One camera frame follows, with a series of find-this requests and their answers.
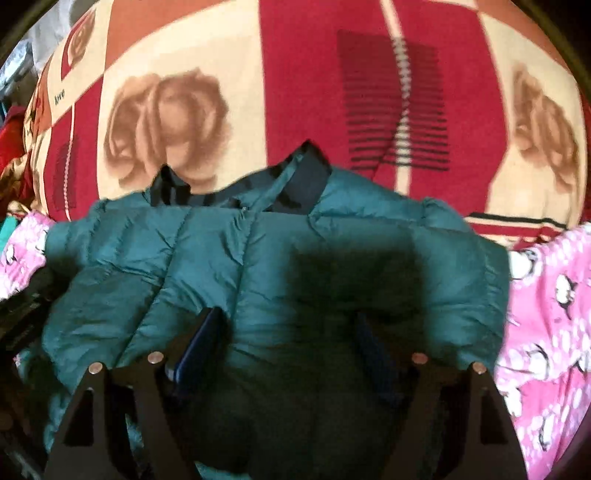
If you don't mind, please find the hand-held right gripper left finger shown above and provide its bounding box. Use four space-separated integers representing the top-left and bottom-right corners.
44 306 228 480

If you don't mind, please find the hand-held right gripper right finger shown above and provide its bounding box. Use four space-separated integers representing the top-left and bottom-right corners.
355 313 528 480

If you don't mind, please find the dark green puffer jacket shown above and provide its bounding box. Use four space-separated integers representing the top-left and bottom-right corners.
16 140 512 480

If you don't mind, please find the pink penguin print blanket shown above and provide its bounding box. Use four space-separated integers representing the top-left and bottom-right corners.
0 211 591 480

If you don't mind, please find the teal cloth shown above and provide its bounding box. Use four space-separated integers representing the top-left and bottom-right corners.
0 217 20 252

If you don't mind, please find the golden satin cloth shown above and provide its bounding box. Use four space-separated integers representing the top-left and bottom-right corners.
0 154 38 215

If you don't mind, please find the rose print checked quilt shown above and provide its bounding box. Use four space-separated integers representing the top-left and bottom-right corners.
21 0 591 254

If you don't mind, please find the red cloth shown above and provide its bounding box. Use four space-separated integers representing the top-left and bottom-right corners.
0 105 33 185

